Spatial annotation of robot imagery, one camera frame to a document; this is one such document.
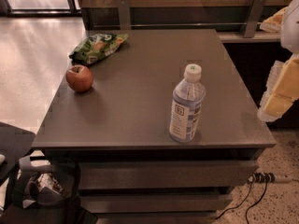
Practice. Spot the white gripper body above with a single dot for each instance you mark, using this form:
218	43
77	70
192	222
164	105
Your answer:
291	27

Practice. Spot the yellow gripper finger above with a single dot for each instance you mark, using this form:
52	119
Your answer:
282	90
273	23

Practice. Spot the blue plastic water bottle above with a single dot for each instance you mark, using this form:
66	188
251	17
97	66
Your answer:
187	100

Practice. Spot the green rice chip bag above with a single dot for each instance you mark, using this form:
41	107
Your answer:
96	48

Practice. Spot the black tote bag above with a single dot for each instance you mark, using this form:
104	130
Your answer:
44	190

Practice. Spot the white power strip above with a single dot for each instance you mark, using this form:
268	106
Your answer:
269	178

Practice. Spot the grey drawer cabinet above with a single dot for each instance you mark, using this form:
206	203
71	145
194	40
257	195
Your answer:
132	171

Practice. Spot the red apple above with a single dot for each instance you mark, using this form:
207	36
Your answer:
79	78

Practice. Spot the dark side table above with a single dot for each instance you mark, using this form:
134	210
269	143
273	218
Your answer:
14	144

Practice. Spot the metal railing bracket right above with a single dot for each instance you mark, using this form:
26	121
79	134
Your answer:
249	27

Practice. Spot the metal railing bracket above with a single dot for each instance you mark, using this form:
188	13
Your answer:
124	14
249	27

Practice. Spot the metal railing bracket left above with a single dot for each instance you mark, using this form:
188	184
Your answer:
124	14

